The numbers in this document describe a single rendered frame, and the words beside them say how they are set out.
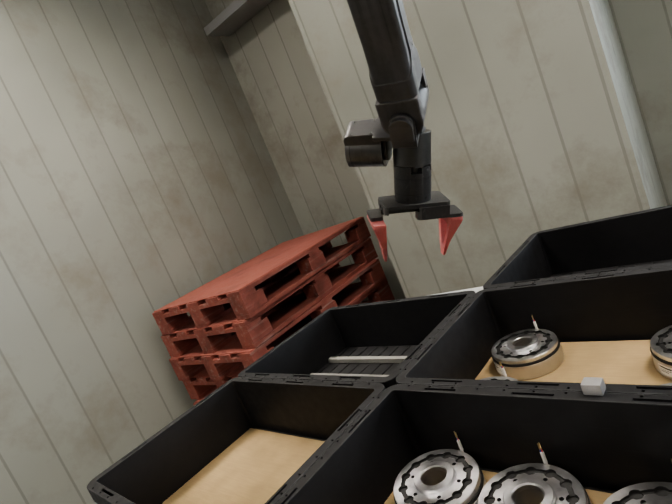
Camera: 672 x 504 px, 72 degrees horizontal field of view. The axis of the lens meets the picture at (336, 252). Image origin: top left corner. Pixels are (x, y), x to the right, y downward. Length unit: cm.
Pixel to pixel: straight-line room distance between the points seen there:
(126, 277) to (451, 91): 213
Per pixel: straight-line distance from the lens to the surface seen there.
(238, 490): 82
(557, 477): 56
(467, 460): 60
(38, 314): 291
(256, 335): 233
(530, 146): 225
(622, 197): 226
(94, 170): 321
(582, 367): 77
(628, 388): 53
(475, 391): 58
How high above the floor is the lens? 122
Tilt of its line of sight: 9 degrees down
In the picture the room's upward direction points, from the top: 23 degrees counter-clockwise
